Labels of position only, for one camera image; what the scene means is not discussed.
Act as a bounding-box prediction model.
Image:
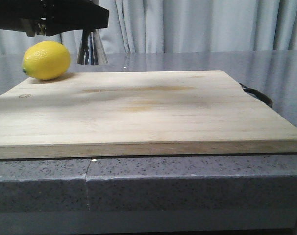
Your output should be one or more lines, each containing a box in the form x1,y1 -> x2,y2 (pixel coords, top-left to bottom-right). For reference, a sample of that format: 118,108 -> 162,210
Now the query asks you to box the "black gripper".
0,0 -> 109,37

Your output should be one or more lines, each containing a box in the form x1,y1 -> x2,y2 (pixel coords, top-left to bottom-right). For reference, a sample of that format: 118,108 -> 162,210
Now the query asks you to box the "silver double jigger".
77,29 -> 108,66

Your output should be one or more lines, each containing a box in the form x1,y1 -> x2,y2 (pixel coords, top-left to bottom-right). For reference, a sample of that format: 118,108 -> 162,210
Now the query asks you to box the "yellow lemon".
22,41 -> 71,80

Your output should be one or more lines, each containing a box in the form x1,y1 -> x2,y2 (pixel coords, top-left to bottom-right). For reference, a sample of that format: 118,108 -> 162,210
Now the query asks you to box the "grey curtain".
0,0 -> 297,55

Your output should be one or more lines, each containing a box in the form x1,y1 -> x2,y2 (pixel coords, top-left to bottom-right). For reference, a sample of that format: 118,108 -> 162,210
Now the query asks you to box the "wooden cutting board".
0,70 -> 297,159

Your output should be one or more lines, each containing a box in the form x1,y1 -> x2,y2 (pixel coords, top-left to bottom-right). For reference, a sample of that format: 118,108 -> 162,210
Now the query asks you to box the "black cutting board handle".
239,83 -> 272,108

